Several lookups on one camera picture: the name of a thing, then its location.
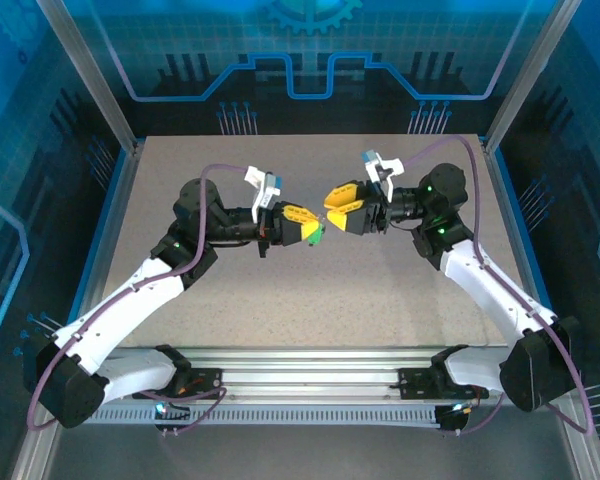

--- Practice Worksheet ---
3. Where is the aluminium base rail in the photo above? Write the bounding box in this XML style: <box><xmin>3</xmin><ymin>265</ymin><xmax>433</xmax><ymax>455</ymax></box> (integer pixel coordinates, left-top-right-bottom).
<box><xmin>104</xmin><ymin>345</ymin><xmax>511</xmax><ymax>402</ymax></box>

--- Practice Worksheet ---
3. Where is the aluminium side frame rail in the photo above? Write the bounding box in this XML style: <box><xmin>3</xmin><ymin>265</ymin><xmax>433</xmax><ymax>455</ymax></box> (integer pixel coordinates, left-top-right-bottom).
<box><xmin>7</xmin><ymin>142</ymin><xmax>144</xmax><ymax>480</ymax></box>
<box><xmin>484</xmin><ymin>139</ymin><xmax>600</xmax><ymax>480</ymax></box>

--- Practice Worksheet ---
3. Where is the aluminium frame post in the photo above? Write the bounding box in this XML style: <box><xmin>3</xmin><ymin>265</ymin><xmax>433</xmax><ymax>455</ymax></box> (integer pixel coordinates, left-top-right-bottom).
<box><xmin>35</xmin><ymin>0</ymin><xmax>144</xmax><ymax>154</ymax></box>
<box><xmin>483</xmin><ymin>0</ymin><xmax>586</xmax><ymax>151</ymax></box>

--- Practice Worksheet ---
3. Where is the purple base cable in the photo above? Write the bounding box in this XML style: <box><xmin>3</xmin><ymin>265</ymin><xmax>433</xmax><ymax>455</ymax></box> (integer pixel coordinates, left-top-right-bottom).
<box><xmin>449</xmin><ymin>392</ymin><xmax>506</xmax><ymax>436</ymax></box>
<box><xmin>139</xmin><ymin>384</ymin><xmax>229</xmax><ymax>437</ymax></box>

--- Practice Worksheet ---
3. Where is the grey slotted cable tray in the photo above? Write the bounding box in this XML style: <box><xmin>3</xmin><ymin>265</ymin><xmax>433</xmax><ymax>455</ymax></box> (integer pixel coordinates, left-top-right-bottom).
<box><xmin>87</xmin><ymin>402</ymin><xmax>461</xmax><ymax>427</ymax></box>

